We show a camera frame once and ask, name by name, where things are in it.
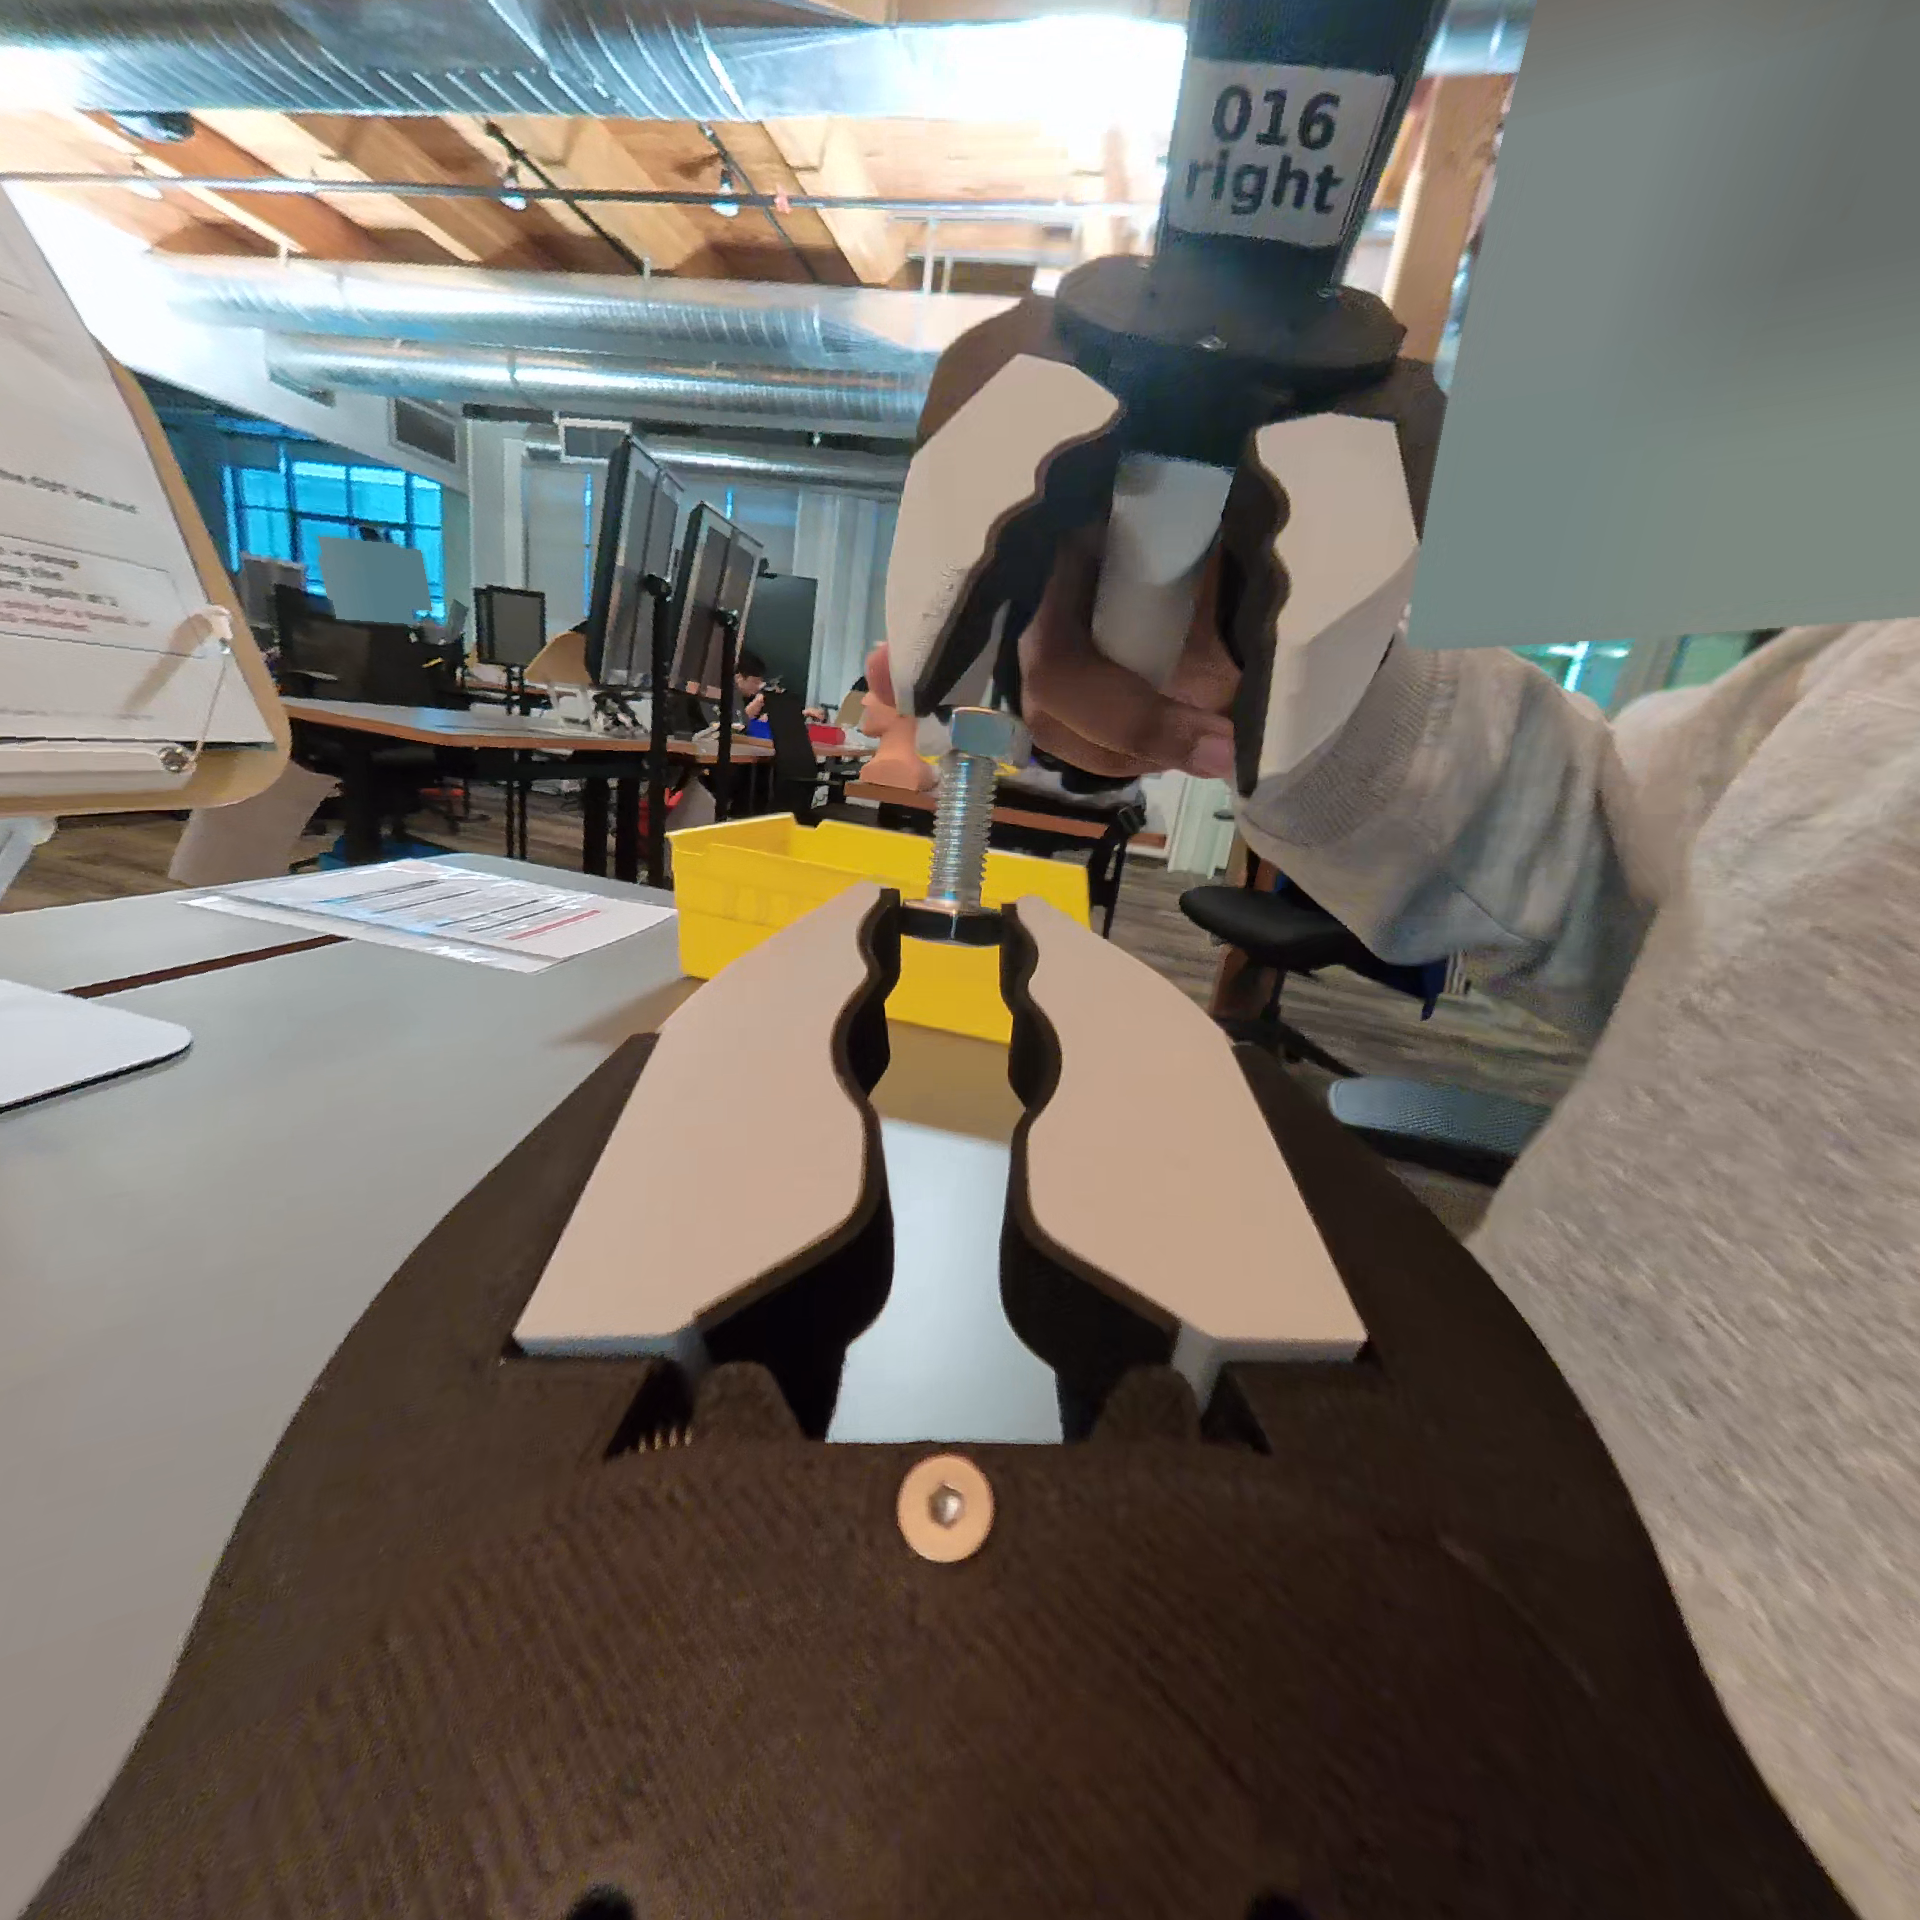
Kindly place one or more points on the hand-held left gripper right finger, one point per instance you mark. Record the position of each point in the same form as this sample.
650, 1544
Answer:
1171, 1184

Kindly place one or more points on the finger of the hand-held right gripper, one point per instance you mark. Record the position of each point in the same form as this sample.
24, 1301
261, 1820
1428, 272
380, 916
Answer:
1341, 556
975, 481

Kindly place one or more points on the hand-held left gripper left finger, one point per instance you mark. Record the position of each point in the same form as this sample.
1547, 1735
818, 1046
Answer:
721, 1170

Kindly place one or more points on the steel bolt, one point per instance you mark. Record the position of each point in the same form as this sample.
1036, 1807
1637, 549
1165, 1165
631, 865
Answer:
961, 839

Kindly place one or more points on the person's right forearm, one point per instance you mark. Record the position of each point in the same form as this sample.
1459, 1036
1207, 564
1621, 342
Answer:
1499, 839

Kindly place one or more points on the grey desk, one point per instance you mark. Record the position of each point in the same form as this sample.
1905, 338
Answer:
300, 1200

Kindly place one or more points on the wooden top background desk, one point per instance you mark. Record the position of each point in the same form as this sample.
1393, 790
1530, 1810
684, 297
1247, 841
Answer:
451, 727

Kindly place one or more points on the person's right hand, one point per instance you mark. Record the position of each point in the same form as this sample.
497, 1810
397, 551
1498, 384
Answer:
1125, 721

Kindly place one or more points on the yellow plastic bin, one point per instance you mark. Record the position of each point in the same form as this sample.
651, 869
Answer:
749, 901

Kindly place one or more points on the black office chair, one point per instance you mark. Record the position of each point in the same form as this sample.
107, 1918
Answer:
1276, 921

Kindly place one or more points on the black monitor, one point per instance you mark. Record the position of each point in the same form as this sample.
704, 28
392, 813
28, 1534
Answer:
629, 569
716, 599

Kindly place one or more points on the pink object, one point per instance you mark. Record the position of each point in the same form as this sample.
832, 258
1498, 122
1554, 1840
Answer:
896, 757

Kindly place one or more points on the blue striped jacket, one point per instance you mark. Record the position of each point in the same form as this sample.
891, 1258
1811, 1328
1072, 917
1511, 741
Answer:
1441, 972

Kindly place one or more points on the laminated paper sheet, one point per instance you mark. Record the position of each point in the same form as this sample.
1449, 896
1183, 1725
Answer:
434, 908

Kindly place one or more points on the grey paper bag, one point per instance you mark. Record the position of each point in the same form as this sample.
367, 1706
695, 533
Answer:
247, 826

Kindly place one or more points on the instruction sheet on stand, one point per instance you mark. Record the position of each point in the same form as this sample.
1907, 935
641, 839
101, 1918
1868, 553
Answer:
240, 774

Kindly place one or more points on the printed instruction sheet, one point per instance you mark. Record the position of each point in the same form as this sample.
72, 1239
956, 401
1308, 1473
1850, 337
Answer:
75, 599

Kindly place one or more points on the silver ventilation duct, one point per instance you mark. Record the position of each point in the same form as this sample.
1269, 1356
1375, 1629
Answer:
600, 38
523, 301
600, 394

